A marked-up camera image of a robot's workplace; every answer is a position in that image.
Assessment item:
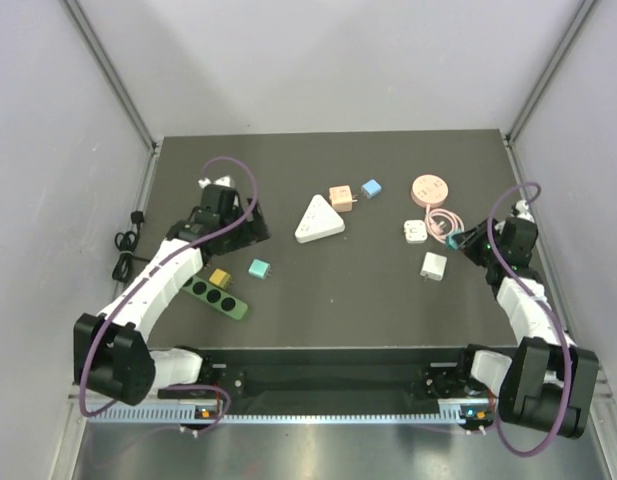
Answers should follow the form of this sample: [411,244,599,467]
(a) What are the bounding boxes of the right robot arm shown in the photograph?
[447,214,599,438]

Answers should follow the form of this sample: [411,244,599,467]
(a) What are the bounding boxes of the white plug adapter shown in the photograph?
[420,252,447,281]

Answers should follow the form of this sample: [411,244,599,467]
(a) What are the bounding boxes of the green power strip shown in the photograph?
[182,276,249,321]

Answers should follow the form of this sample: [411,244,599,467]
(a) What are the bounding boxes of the white triangular power strip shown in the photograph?
[294,194,345,244]

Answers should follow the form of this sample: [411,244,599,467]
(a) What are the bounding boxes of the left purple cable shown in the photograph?
[77,157,262,469]

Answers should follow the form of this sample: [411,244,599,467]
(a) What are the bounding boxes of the pink round socket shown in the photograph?
[410,174,449,208]

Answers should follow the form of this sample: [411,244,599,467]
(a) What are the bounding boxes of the black power cable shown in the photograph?
[111,210,149,286]

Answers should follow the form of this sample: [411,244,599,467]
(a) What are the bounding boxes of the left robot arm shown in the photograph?
[73,176,270,406]

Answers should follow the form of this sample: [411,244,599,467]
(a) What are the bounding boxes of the pink coiled cable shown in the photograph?
[423,204,465,246]

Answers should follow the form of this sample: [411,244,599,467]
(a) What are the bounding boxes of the yellow plug adapter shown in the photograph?
[208,268,233,290]

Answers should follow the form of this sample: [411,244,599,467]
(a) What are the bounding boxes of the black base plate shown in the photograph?
[156,349,494,416]

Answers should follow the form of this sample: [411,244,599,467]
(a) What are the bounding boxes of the white cylindrical plug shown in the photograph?
[403,219,428,244]

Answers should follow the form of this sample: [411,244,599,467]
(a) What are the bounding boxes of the blue plug adapter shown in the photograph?
[360,179,382,199]

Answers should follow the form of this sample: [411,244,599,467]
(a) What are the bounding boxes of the pink cube socket adapter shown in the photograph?
[328,185,357,213]

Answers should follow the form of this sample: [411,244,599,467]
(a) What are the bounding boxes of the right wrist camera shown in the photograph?
[511,200,535,223]

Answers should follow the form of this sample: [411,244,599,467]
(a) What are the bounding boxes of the dark teal plug adapter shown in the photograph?
[445,234,461,251]

